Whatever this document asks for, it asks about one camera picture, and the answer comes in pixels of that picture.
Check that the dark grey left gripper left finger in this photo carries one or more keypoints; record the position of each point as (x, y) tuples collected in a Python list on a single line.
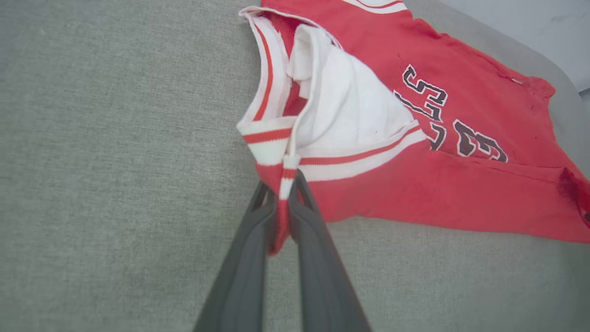
[(239, 286)]

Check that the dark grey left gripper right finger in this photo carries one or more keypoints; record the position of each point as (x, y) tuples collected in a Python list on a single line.
[(322, 276)]

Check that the grey fabric sofa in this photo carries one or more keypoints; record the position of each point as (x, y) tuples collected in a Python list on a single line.
[(115, 184)]

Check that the red basketball jersey white trim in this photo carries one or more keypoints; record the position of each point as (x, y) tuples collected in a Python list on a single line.
[(461, 193)]

